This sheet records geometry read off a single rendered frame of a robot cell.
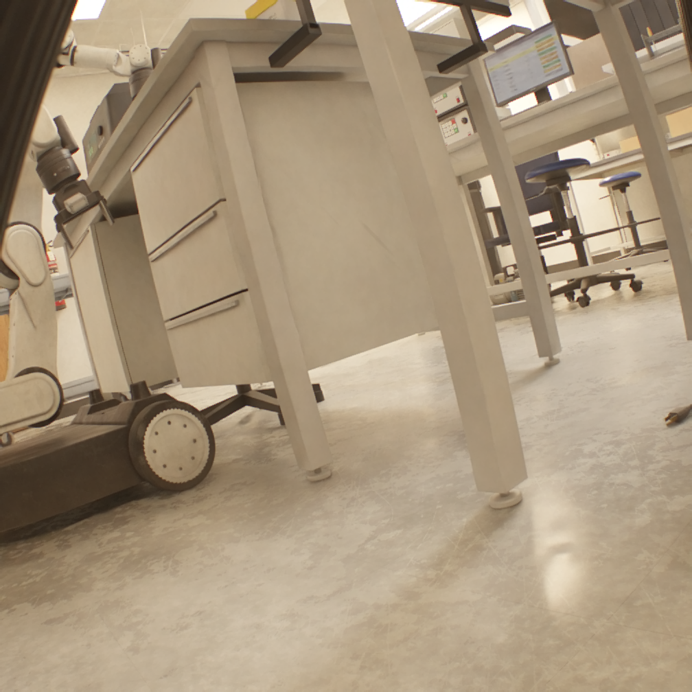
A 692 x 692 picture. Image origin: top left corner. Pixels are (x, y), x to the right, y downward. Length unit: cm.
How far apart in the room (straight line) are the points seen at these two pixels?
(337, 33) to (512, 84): 189
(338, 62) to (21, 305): 92
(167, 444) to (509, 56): 252
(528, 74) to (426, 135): 236
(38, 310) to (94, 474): 41
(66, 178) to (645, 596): 126
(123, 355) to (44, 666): 159
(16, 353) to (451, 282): 104
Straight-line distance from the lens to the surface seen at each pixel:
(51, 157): 136
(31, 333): 148
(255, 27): 124
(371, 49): 80
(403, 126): 75
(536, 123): 274
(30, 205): 155
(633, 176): 445
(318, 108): 139
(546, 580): 61
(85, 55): 189
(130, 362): 220
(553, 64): 301
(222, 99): 117
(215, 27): 120
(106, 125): 201
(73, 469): 131
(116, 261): 223
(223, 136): 114
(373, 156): 143
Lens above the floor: 31
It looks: 3 degrees down
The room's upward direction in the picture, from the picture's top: 15 degrees counter-clockwise
